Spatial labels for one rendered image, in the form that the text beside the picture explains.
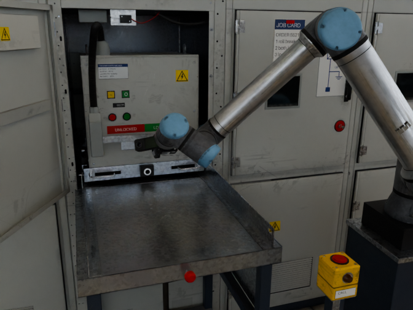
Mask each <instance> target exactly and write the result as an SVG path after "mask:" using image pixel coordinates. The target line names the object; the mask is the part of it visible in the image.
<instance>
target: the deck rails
mask: <svg viewBox="0 0 413 310"><path fill-rule="evenodd" d="M201 179H202V180H203V181H204V182H205V183H206V184H207V185H208V187H209V188H210V189H211V190H212V191H213V192H214V193H215V195H216V196H217V197H218V198H219V200H220V201H221V202H222V203H223V204H224V205H225V206H226V207H227V209H228V210H229V211H230V212H231V214H233V216H234V217H235V218H236V219H237V220H238V222H239V223H240V224H241V225H242V226H243V227H244V228H245V230H246V231H247V232H248V233H249V234H250V236H251V237H252V238H253V239H254V240H255V241H256V242H257V244H258V245H259V246H260V247H261V248H262V249H263V250H268V249H272V248H275V247H274V246H273V241H274V231H275V229H274V228H273V227H272V226H271V225H270V224H269V223H268V222H267V221H266V220H265V219H264V218H263V217H262V216H261V215H260V214H259V213H258V212H257V211H256V210H255V209H254V208H253V207H252V206H251V205H250V204H249V203H248V202H247V201H246V200H245V199H244V198H243V197H242V196H241V195H240V194H239V193H238V192H237V191H236V190H235V189H234V188H233V187H232V186H231V185H230V184H229V183H228V182H227V181H226V180H225V179H224V178H223V177H222V176H221V175H220V174H219V173H218V172H217V171H216V170H215V169H214V168H213V167H212V166H211V165H209V166H208V167H207V176H205V177H201ZM82 208H83V218H84V239H85V259H86V270H87V279H88V278H93V277H100V276H102V273H101V263H100V254H99V248H98V238H97V233H96V223H95V213H94V208H93V197H92V188H84V186H83V179H82ZM269 229H270V230H271V231H272V233H270V232H269Z"/></svg>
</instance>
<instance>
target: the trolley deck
mask: <svg viewBox="0 0 413 310"><path fill-rule="evenodd" d="M92 197H93V208H94V213H95V223H96V233H97V238H98V248H99V254H100V263H101V273H102V276H100V277H93V278H88V279H87V270H86V259H85V239H84V218H83V208H82V190H81V189H79V190H75V213H76V279H77V292H78V298H81V297H85V296H92V295H99V294H103V293H109V292H116V291H120V290H127V289H131V288H138V287H145V286H149V285H155V284H162V283H166V282H173V281H177V280H184V279H185V278H184V275H185V273H186V270H187V269H188V270H189V271H193V272H194V273H195V275H196V277H202V276H209V275H213V274H219V273H224V272H230V271H237V270H241V269H248V268H255V267H259V266H265V265H270V264H277V263H281V256H282V247H283V246H282V245H281V244H280V243H279V242H278V241H277V240H276V238H274V241H273V246H274V247H275V248H272V249H268V250H263V249H262V248H261V247H260V246H259V245H258V244H257V242H256V241H255V240H254V239H253V238H252V237H251V236H250V234H249V233H248V232H247V231H246V230H245V228H244V227H243V226H242V225H241V224H240V223H239V222H238V220H237V219H236V218H235V217H234V216H233V214H231V212H230V211H229V210H228V209H227V207H226V206H225V205H224V204H223V203H222V202H221V201H220V200H219V198H218V197H217V196H216V195H215V193H214V192H213V191H212V190H211V189H210V188H209V187H208V185H207V184H206V183H205V182H204V181H203V180H202V179H201V178H190V179H183V180H171V181H159V182H152V183H140V184H134V185H122V186H110V187H103V188H92Z"/></svg>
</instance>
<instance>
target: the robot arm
mask: <svg viewBox="0 0 413 310"><path fill-rule="evenodd" d="M327 53H328V54H329V55H330V56H331V58H332V59H333V61H334V62H336V64H337V65H338V67H339V69H340V70H341V72H342V73H343V75H344V76H345V78H346V80H347V81H348V83H349V84H350V85H351V87H352V89H353V90H354V92H355V93H356V95H357V96H358V98H359V99H360V101H361V102H362V104H363V106H364V107H365V108H366V110H367V112H368V113H369V115H370V116H371V118H372V120H373V121H374V123H375V124H376V126H377V127H378V129H379V130H380V132H381V134H382V135H383V137H384V138H385V139H386V141H387V143H388V144H389V146H390V148H391V149H392V150H393V152H394V153H395V155H396V157H397V163H396V171H395V179H394V184H393V191H392V192H391V194H390V196H389V197H388V199H387V201H386V202H385V206H384V211H385V213H386V214H387V215H388V216H390V217H392V218H394V219H396V220H398V221H402V222H404V223H409V224H413V110H412V109H411V107H410V106H409V104H408V102H407V101H406V99H405V98H404V96H403V94H402V93H401V91H400V90H399V88H398V86H397V85H396V83H395V82H394V80H393V78H392V77H391V75H390V73H389V72H388V70H387V69H386V67H385V65H384V64H383V62H382V61H381V59H380V57H379V56H378V54H377V52H376V51H375V50H374V48H373V46H372V45H371V43H370V42H369V38H368V36H367V35H366V33H365V32H364V29H363V28H362V23H361V20H360V18H359V16H358V15H357V14H356V13H355V12H354V11H352V10H351V9H349V8H346V7H335V8H332V9H328V10H326V11H324V12H322V13H321V14H320V15H318V16H317V17H315V18H314V19H313V20H312V21H311V22H310V23H308V24H307V25H306V26H305V27H304V28H303V29H302V30H300V32H299V39H298V40H297V41H296V42H294V43H293V44H292V45H291V46H290V47H289V48H288V49H286V50H285V51H284V52H283V53H282V54H281V55H280V56H279V57H278V58H277V59H276V60H275V61H274V62H272V63H271V64H270V65H269V66H268V67H267V68H266V69H265V70H264V71H263V72H262V73H261V74H260V75H258V76H257V77H256V78H255V79H254V80H253V81H251V82H250V83H249V84H248V85H247V86H246V87H245V88H244V89H243V90H242V91H241V92H240V93H239V94H237V95H236V96H235V97H234V98H233V99H232V100H231V101H230V102H228V104H227V105H226V106H225V107H223V108H222V109H221V110H220V111H219V112H218V113H216V114H215V115H214V116H213V117H212V118H210V119H209V120H208V121H207V122H206V123H204V124H203V125H201V126H200V127H199V128H198V129H197V130H195V129H194V128H193V127H191V126H190V125H189V123H188V121H187V119H186V118H185V117H184V116H183V115H182V114H179V113H170V114H168V115H166V116H165V117H164V118H163V119H162V120H161V122H160V125H159V127H158V129H157V130H156V132H155V134H154V135H153V136H152V137H146V138H140V139H137V140H135V141H134V143H135V151H137V152H142V151H149V150H152V155H153V156H154V158H155V159H157V158H160V155H161V154H168V153H167V152H170V154H175V153H176V152H177V150H180V151H181V152H182V153H184V154H185V155H186V156H188V157H189V158H191V159H192V160H193V161H195V162H196V163H198V165H201V166H202V167H203V168H207V167H208V166H209V165H210V164H211V162H212V161H213V159H214V158H215V157H216V156H217V154H218V153H219V152H220V150H221V149H220V147H219V146H218V144H219V143H220V142H221V141H223V139H225V138H226V137H227V135H228V134H230V133H231V131H233V130H234V129H235V128H236V127H237V126H238V125H240V124H241V123H242V122H243V121H244V120H245V119H246V118H247V117H248V116H250V115H251V114H252V113H253V112H255V111H256V110H257V109H258V108H259V107H260V106H261V105H262V104H263V103H265V102H266V101H267V100H268V99H269V98H270V97H271V96H272V95H273V94H275V93H276V92H277V91H278V90H279V89H281V88H282V87H283V86H284V85H285V84H286V83H287V82H288V81H289V80H291V79H292V78H293V77H294V76H295V75H296V74H297V73H298V72H300V71H301V70H302V69H303V68H304V67H305V66H307V65H308V64H309V63H310V62H311V61H312V60H313V59H314V58H317V57H324V56H325V55H326V54H327ZM174 148H176V149H174ZM174 151H175V152H174ZM172 152H174V153H172Z"/></svg>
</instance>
